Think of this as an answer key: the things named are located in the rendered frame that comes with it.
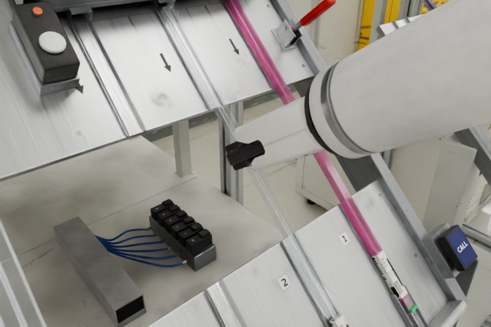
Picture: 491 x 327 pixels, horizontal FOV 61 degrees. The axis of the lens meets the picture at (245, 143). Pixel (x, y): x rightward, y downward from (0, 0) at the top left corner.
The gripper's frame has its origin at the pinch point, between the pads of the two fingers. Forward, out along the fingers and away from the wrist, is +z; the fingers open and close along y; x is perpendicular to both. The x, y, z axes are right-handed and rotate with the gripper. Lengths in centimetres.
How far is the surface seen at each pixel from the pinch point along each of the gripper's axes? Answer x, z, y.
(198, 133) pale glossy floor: -20, 187, -104
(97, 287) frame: 10.9, 31.8, 14.9
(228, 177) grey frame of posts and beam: 4.3, 40.3, -21.1
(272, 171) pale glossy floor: 17, 136, -108
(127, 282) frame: 12.2, 29.9, 10.8
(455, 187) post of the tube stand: 22, 5, -46
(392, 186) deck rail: 12.8, -2.1, -19.7
